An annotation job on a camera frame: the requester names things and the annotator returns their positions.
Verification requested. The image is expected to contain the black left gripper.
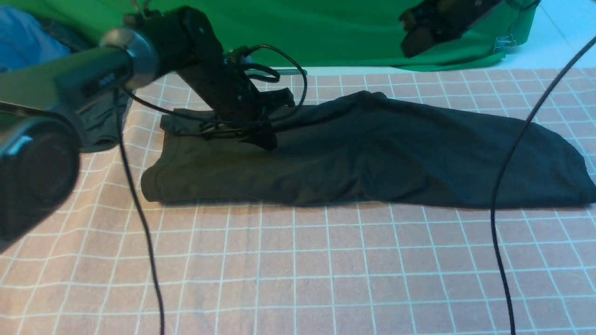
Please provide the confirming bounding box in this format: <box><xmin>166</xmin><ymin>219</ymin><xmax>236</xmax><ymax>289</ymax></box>
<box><xmin>200</xmin><ymin>70</ymin><xmax>296</xmax><ymax>151</ymax></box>

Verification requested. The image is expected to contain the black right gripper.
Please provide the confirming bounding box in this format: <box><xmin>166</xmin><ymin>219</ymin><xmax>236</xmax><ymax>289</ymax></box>
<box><xmin>400</xmin><ymin>0</ymin><xmax>502</xmax><ymax>59</ymax></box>

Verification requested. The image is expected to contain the dark gray long-sleeve shirt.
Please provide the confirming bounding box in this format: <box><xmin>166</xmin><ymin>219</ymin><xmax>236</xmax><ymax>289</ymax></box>
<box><xmin>140</xmin><ymin>91</ymin><xmax>596</xmax><ymax>209</ymax></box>

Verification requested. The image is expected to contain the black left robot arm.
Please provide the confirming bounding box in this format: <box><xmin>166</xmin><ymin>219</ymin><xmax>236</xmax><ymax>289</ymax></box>
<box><xmin>0</xmin><ymin>1</ymin><xmax>304</xmax><ymax>252</ymax></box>

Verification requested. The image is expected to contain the dark green flat strip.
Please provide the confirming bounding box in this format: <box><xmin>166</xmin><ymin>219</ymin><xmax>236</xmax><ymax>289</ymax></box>
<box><xmin>274</xmin><ymin>69</ymin><xmax>302</xmax><ymax>76</ymax></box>

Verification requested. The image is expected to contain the clear binder clip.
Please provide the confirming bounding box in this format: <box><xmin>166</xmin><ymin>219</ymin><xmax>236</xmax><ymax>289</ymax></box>
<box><xmin>493</xmin><ymin>34</ymin><xmax>517</xmax><ymax>54</ymax></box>

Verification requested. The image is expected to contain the green backdrop cloth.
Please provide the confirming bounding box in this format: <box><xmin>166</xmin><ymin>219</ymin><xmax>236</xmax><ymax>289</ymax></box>
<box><xmin>0</xmin><ymin>0</ymin><xmax>541</xmax><ymax>73</ymax></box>

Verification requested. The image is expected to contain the dark crumpled garment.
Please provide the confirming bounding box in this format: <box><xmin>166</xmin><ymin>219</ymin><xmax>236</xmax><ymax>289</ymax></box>
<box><xmin>35</xmin><ymin>16</ymin><xmax>119</xmax><ymax>153</ymax></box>

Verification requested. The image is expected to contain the blue crumpled garment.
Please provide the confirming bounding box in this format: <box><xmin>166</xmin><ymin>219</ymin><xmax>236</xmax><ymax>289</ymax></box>
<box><xmin>0</xmin><ymin>6</ymin><xmax>72</xmax><ymax>74</ymax></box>

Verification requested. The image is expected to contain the black right camera cable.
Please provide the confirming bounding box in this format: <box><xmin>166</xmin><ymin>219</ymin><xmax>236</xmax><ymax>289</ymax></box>
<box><xmin>490</xmin><ymin>35</ymin><xmax>596</xmax><ymax>335</ymax></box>

